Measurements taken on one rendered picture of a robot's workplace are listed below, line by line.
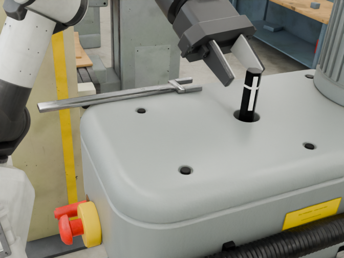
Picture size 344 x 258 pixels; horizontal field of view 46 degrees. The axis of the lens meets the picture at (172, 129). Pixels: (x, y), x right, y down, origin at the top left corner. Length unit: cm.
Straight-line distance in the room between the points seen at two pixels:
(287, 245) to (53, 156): 219
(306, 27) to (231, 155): 634
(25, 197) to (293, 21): 642
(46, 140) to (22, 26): 173
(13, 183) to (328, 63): 62
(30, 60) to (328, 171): 58
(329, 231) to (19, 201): 59
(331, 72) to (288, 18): 647
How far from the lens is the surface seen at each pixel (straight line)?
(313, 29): 669
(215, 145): 50
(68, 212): 67
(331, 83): 66
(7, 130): 86
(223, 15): 59
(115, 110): 56
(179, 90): 61
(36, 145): 253
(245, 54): 59
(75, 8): 84
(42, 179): 268
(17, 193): 87
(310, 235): 54
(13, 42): 84
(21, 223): 89
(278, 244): 51
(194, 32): 54
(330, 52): 67
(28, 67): 85
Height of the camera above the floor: 216
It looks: 31 degrees down
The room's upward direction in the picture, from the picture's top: 4 degrees clockwise
